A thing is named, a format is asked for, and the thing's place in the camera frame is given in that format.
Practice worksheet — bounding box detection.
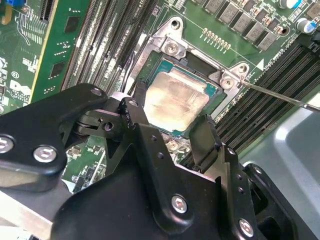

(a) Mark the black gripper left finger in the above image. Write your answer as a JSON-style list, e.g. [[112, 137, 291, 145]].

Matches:
[[0, 81, 197, 235]]

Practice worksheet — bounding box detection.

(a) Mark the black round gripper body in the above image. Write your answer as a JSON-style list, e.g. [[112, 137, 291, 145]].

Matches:
[[51, 166, 237, 240]]

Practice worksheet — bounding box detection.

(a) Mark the silver CPU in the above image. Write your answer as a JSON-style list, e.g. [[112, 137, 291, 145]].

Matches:
[[142, 58, 225, 140]]

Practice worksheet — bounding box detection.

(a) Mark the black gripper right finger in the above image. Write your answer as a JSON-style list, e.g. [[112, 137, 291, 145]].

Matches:
[[188, 114, 298, 240]]

